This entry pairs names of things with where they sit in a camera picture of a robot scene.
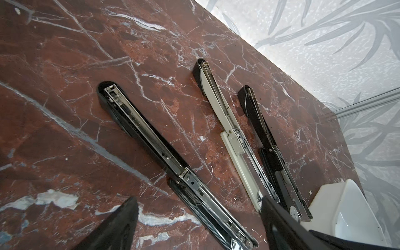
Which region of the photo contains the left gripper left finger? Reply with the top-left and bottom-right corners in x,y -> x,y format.
74,196 -> 139,250

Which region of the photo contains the black stapler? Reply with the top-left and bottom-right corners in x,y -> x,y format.
237,85 -> 313,222
96,81 -> 259,250

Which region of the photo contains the beige stapler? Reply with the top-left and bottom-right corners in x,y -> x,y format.
192,58 -> 281,212

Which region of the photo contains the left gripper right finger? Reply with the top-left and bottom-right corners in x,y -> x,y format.
260,196 -> 328,250

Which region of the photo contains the white oval tray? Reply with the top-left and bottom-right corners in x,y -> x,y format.
301,179 -> 388,247

